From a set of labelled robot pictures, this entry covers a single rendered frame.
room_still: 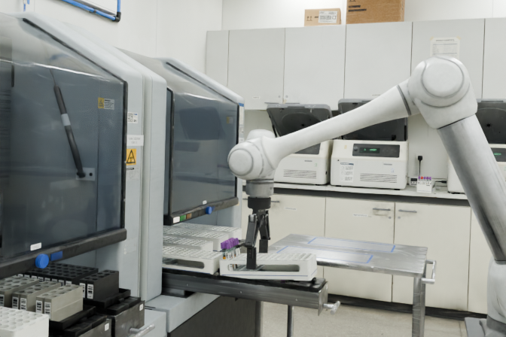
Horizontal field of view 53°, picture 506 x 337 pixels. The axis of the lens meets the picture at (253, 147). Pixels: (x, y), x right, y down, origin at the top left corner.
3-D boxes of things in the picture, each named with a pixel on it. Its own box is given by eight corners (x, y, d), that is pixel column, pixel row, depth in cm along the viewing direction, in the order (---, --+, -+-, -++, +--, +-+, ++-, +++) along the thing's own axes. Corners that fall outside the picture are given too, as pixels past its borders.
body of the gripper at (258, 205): (266, 198, 156) (265, 228, 156) (274, 195, 164) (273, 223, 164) (243, 196, 158) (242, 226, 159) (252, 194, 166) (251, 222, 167)
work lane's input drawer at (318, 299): (120, 287, 171) (120, 261, 171) (141, 277, 184) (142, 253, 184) (333, 319, 147) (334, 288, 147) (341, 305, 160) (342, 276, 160)
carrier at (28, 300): (54, 305, 127) (55, 280, 127) (61, 305, 127) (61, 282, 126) (19, 320, 116) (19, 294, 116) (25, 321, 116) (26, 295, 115)
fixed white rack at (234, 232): (169, 240, 218) (169, 226, 218) (180, 235, 228) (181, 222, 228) (233, 247, 208) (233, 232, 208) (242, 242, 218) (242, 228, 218)
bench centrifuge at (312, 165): (255, 182, 405) (257, 102, 404) (279, 177, 463) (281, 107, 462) (324, 186, 385) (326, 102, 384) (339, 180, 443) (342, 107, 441)
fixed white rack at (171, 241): (129, 254, 189) (130, 238, 189) (144, 249, 199) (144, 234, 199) (202, 263, 180) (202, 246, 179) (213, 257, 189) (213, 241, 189)
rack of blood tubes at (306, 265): (219, 279, 161) (217, 259, 161) (231, 271, 170) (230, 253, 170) (310, 280, 151) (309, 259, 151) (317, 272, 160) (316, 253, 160)
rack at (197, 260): (132, 267, 171) (132, 249, 171) (147, 261, 181) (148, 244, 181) (212, 277, 162) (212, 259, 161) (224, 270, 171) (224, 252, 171)
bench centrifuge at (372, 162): (329, 186, 384) (331, 96, 383) (342, 180, 443) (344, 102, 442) (405, 191, 366) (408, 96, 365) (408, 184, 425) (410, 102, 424)
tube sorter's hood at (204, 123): (44, 214, 181) (47, 36, 179) (137, 196, 238) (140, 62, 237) (172, 226, 164) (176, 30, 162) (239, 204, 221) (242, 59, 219)
